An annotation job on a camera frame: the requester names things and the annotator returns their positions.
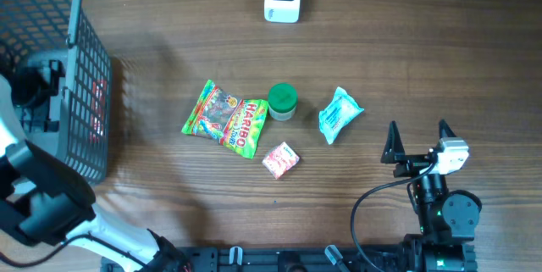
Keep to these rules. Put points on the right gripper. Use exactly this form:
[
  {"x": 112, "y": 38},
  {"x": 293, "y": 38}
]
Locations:
[{"x": 394, "y": 145}]

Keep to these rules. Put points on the light blue tissue packet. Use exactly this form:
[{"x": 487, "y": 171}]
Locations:
[{"x": 340, "y": 112}]

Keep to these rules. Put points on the small red snack packet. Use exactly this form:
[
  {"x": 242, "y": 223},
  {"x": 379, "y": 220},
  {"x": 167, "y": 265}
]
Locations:
[{"x": 280, "y": 160}]

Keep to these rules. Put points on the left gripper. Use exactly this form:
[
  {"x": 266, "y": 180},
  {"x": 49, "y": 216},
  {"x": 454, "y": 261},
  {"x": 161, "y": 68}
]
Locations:
[{"x": 34, "y": 113}]

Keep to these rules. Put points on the red package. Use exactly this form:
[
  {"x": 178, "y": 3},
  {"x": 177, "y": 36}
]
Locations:
[{"x": 98, "y": 105}]

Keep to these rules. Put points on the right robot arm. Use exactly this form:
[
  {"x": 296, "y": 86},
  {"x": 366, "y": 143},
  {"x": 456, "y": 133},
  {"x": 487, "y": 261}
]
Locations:
[{"x": 447, "y": 218}]

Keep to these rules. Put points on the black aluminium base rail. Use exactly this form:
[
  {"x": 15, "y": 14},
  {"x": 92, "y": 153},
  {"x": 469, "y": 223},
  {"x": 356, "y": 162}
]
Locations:
[{"x": 385, "y": 257}]

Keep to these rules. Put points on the green Haribo candy bag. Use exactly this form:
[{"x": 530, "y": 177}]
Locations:
[{"x": 233, "y": 122}]

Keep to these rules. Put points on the grey plastic mesh basket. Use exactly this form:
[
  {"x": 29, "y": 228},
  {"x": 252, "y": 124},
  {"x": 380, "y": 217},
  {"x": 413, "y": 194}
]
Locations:
[{"x": 37, "y": 30}]

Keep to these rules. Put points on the green lid plastic jar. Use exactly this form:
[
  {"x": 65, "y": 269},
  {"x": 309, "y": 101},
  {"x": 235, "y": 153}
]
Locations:
[{"x": 282, "y": 101}]

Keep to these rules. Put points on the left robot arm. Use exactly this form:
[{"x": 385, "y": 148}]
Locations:
[{"x": 43, "y": 200}]

